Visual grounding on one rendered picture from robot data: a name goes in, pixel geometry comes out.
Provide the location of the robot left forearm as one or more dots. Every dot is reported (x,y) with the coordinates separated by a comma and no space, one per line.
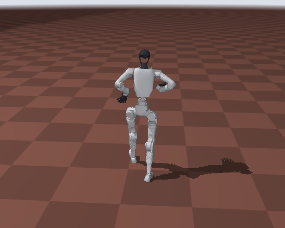
(125,90)

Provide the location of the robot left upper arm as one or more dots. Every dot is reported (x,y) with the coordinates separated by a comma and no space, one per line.
(128,73)

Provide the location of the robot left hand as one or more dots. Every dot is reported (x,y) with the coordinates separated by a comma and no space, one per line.
(122,99)

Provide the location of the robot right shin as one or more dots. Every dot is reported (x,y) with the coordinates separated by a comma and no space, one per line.
(149,158)

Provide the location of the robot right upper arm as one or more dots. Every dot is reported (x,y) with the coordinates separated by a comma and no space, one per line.
(164,78)

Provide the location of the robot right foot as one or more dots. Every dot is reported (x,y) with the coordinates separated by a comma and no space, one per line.
(148,178)

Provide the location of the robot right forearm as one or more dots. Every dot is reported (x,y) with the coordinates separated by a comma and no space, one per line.
(162,88)

